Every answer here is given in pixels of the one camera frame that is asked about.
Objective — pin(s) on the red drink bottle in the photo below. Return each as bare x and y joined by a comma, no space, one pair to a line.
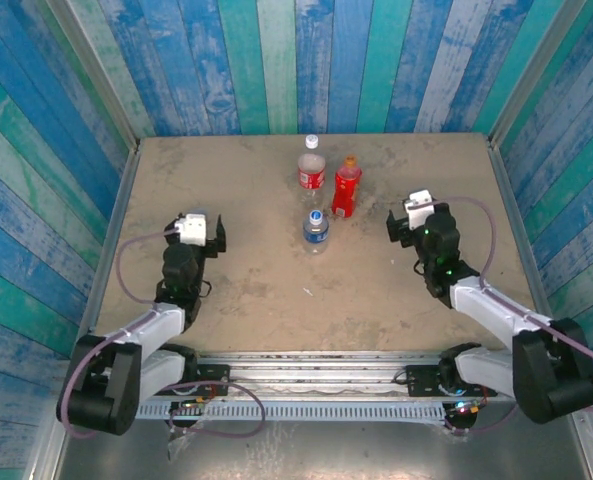
346,192

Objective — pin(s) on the blue label water bottle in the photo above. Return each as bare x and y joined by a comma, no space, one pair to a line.
316,240

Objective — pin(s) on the clear bottle red label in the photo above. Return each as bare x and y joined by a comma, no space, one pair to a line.
311,177

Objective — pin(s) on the white bottle cap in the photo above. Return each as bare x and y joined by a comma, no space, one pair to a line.
312,142

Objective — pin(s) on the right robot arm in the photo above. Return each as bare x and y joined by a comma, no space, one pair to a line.
486,305

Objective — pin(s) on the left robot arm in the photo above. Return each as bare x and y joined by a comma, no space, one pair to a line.
156,322

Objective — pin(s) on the small white scrap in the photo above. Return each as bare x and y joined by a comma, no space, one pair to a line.
307,291

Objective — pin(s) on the left controller board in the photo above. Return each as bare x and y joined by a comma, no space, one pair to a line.
191,404

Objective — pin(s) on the controller board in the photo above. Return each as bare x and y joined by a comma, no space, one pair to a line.
191,404
468,409

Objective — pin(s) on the right controller board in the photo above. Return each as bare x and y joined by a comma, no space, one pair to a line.
468,409

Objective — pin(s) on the grey metal base sheet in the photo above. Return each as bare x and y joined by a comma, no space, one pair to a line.
351,450

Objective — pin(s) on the aluminium table side rail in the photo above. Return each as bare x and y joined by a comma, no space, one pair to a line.
513,210
118,210

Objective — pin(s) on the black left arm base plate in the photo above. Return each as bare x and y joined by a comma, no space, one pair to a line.
216,375

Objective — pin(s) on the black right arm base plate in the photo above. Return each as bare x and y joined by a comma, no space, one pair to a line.
421,375

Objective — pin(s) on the aluminium frame rail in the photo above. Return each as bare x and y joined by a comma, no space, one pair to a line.
316,375

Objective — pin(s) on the aluminium corner post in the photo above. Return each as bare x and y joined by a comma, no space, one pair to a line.
97,75
537,75

